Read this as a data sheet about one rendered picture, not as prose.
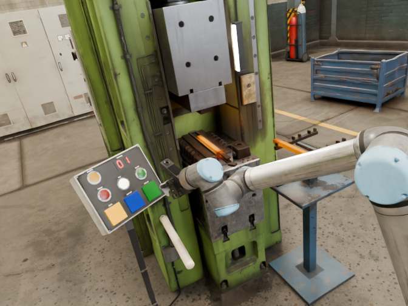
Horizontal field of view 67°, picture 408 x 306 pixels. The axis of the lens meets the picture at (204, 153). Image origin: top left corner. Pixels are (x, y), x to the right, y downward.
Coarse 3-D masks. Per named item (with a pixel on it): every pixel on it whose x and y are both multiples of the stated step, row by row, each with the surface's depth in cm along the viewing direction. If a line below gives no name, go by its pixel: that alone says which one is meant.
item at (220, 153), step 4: (200, 136) 196; (200, 140) 192; (204, 140) 189; (208, 144) 183; (212, 144) 182; (212, 148) 177; (216, 148) 176; (216, 152) 171; (220, 152) 170; (224, 152) 169; (220, 156) 171; (224, 156) 165; (228, 156) 164; (224, 160) 166; (228, 160) 164
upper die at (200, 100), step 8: (216, 88) 158; (176, 96) 173; (184, 96) 160; (192, 96) 154; (200, 96) 156; (208, 96) 158; (216, 96) 160; (224, 96) 162; (184, 104) 164; (192, 104) 156; (200, 104) 158; (208, 104) 160; (216, 104) 161
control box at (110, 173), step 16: (112, 160) 139; (144, 160) 148; (80, 176) 129; (112, 176) 137; (128, 176) 141; (144, 176) 145; (80, 192) 130; (96, 192) 130; (112, 192) 134; (128, 192) 139; (96, 208) 129; (128, 208) 137; (144, 208) 141; (96, 224) 134
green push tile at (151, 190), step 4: (148, 184) 145; (152, 184) 146; (144, 188) 143; (148, 188) 144; (152, 188) 145; (156, 188) 146; (144, 192) 143; (148, 192) 143; (152, 192) 145; (156, 192) 146; (160, 192) 147; (148, 196) 143; (152, 196) 144; (156, 196) 145; (148, 200) 143
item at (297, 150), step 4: (276, 140) 178; (280, 140) 177; (280, 144) 174; (284, 144) 171; (288, 144) 170; (288, 148) 169; (292, 148) 166; (296, 148) 165; (300, 148) 165; (296, 152) 164; (300, 152) 161; (304, 152) 160
